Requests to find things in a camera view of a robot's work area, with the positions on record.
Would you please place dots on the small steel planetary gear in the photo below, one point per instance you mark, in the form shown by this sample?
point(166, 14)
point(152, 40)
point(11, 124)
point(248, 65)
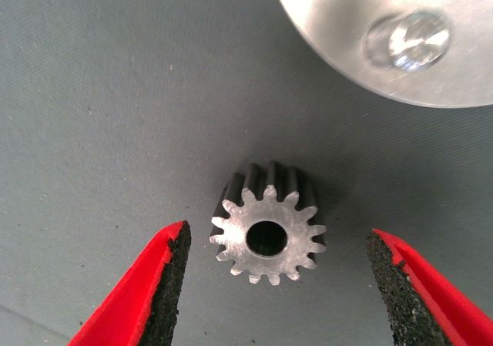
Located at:
point(239, 238)

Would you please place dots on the dark table cloth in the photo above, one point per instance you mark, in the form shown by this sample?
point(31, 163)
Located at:
point(115, 111)

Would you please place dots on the round metal carrier plate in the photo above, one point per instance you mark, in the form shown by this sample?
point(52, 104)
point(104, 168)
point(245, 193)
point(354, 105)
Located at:
point(346, 34)

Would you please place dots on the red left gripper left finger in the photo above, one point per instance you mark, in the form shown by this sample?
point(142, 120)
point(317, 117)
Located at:
point(135, 303)

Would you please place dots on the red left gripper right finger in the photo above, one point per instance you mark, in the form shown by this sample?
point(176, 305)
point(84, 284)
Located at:
point(423, 303)

